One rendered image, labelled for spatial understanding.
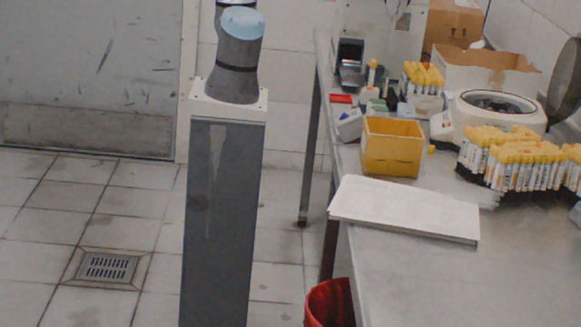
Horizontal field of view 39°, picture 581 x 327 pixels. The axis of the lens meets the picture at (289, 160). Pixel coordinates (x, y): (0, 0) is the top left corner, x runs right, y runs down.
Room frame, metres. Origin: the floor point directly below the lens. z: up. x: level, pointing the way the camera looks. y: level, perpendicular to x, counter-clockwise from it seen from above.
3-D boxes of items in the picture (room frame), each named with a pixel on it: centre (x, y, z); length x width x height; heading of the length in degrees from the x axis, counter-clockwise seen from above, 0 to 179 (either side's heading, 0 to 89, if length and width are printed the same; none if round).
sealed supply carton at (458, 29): (3.14, -0.54, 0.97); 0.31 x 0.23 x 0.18; 176
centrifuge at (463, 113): (2.08, -0.51, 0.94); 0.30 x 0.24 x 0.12; 84
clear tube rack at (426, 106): (2.34, -0.36, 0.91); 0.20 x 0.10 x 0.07; 3
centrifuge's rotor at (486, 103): (2.08, -0.53, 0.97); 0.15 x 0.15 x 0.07
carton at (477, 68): (2.45, -0.55, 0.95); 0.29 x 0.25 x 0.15; 93
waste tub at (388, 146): (1.84, -0.24, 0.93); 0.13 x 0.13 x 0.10; 2
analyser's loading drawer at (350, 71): (2.53, -0.16, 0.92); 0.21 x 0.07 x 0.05; 3
